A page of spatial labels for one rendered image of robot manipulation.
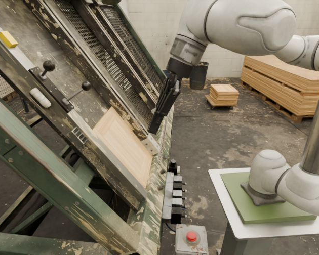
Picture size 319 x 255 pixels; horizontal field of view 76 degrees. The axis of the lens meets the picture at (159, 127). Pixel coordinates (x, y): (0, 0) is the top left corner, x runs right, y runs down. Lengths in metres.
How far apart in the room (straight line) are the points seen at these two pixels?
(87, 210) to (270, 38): 0.70
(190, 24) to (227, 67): 6.28
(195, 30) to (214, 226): 1.81
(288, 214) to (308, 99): 3.20
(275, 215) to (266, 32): 1.00
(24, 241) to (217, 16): 1.15
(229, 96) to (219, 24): 3.83
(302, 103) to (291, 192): 3.24
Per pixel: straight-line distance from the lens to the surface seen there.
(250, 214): 1.23
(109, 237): 0.86
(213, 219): 2.16
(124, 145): 1.11
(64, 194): 0.75
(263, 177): 1.21
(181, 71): 0.58
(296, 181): 1.12
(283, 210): 1.32
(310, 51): 0.98
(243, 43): 0.46
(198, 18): 0.55
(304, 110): 4.38
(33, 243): 1.18
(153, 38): 6.25
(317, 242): 2.38
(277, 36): 0.46
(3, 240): 1.26
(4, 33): 0.93
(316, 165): 1.09
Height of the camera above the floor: 1.67
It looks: 28 degrees down
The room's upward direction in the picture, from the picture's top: straight up
